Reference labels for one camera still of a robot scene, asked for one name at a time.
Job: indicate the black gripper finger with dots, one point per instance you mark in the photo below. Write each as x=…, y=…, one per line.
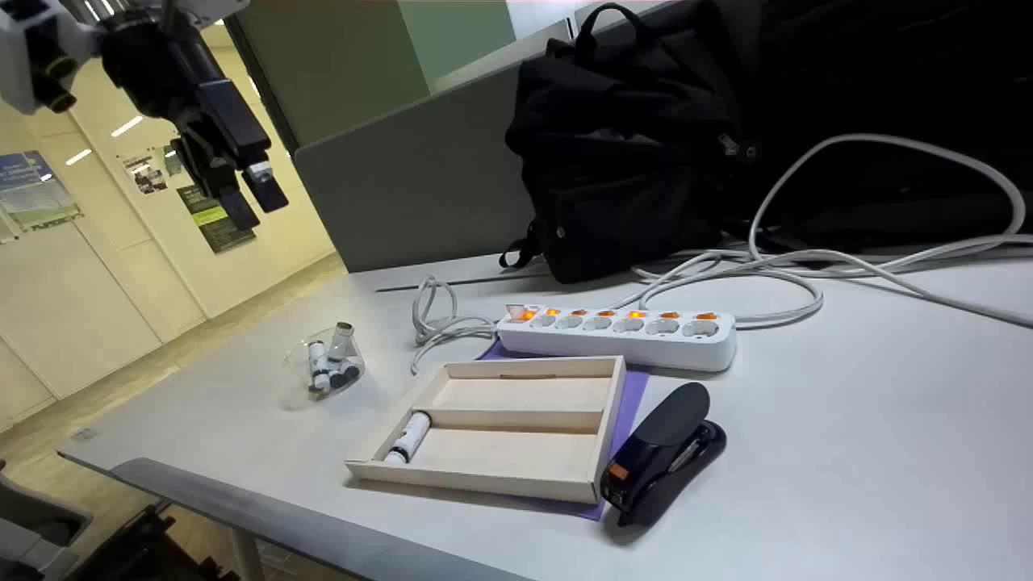
x=219, y=181
x=265, y=185

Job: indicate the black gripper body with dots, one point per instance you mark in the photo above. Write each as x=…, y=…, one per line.
x=177, y=66

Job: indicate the white power strip orange switches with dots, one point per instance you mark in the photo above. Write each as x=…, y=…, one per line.
x=616, y=339

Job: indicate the white marker black cap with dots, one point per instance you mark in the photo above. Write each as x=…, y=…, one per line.
x=409, y=439

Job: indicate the black backpack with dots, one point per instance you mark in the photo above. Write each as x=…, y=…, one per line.
x=625, y=150

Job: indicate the wooden divided tray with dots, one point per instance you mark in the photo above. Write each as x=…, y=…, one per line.
x=503, y=456

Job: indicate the black chair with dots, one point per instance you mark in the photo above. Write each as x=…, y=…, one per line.
x=64, y=538

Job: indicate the purple paper sheet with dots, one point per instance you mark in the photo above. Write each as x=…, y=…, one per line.
x=633, y=392

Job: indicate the black stapler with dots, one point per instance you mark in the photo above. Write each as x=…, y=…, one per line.
x=666, y=452

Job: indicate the dark green wall poster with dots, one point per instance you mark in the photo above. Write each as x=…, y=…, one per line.
x=219, y=231

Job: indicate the small green wall notice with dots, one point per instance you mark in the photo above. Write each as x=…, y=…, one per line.
x=171, y=163

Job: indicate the small white wall notice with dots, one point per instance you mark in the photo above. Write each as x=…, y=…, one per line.
x=147, y=177

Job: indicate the blue wall poster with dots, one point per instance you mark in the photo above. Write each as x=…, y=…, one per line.
x=32, y=193

